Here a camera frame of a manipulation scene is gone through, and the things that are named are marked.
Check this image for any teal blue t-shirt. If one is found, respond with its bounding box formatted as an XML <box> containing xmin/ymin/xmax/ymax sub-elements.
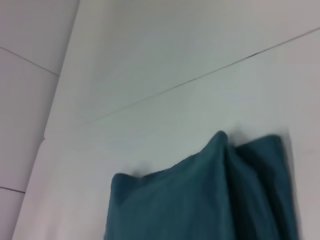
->
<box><xmin>103</xmin><ymin>130</ymin><xmax>301</xmax><ymax>240</ymax></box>

